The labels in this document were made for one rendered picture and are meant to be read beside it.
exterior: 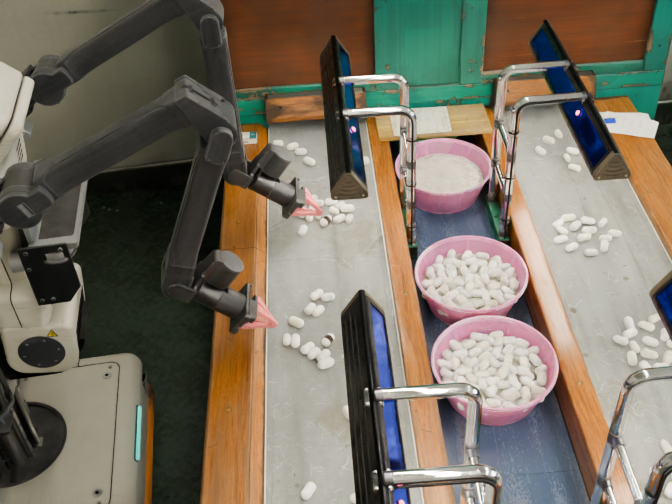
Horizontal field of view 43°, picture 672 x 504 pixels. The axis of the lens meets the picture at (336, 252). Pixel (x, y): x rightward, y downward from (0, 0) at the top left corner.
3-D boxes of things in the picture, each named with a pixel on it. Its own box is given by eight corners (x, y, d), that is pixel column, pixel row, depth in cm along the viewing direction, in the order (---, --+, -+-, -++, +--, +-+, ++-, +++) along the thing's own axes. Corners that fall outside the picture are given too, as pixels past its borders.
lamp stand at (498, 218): (498, 252, 219) (513, 103, 190) (484, 205, 234) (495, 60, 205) (571, 247, 219) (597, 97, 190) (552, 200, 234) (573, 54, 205)
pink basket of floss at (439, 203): (449, 234, 226) (450, 206, 219) (375, 195, 240) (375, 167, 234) (508, 189, 239) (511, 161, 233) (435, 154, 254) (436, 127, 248)
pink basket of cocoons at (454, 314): (449, 354, 194) (450, 326, 187) (395, 284, 212) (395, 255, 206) (546, 316, 201) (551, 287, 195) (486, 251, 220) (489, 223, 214)
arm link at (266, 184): (243, 178, 209) (243, 190, 204) (258, 157, 206) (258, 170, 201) (267, 190, 212) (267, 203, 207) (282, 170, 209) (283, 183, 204)
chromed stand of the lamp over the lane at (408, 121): (344, 264, 219) (335, 116, 190) (340, 216, 234) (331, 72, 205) (417, 258, 219) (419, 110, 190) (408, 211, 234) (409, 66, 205)
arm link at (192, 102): (198, 56, 147) (200, 86, 139) (240, 112, 155) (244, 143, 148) (-6, 174, 156) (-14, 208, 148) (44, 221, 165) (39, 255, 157)
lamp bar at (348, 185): (331, 201, 179) (329, 174, 175) (319, 60, 226) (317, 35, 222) (368, 199, 180) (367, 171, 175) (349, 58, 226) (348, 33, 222)
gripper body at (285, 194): (301, 179, 213) (277, 165, 210) (303, 203, 205) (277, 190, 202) (287, 196, 216) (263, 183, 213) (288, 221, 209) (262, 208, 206)
